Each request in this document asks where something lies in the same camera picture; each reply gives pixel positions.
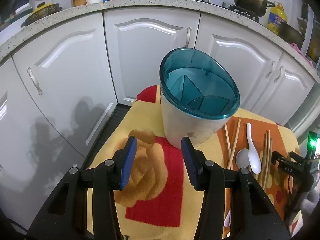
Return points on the dark stock pot with lid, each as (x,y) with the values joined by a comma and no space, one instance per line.
(250,1)

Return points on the white bowl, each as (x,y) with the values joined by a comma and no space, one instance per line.
(95,0)

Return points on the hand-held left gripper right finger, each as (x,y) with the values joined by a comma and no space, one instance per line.
(188,162)

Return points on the dark wok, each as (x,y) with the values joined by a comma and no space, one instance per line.
(292,33)

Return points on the yellow lid casserole pot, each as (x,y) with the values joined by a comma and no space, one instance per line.
(42,13)

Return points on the white cabinet door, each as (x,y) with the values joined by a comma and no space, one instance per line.
(150,55)
(292,90)
(25,142)
(237,62)
(75,67)

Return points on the yellow oil bottle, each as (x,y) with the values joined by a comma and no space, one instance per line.
(275,17)

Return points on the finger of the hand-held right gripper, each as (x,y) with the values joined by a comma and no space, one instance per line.
(298,158)
(286,167)

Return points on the printed blanket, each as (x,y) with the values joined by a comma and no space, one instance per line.
(160,155)

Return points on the person's right forearm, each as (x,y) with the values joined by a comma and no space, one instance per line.
(311,202)

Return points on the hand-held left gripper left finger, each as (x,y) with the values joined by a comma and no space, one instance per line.
(128,162)

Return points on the white ceramic spoon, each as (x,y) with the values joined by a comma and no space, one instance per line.
(255,162)

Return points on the metal spoon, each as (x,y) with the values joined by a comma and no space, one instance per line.
(242,158)

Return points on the light bamboo chopstick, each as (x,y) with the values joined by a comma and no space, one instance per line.
(267,155)
(263,155)

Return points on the floral utensil holder teal lid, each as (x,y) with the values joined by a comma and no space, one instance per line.
(185,125)

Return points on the pink cloth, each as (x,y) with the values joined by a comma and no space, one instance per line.
(303,56)

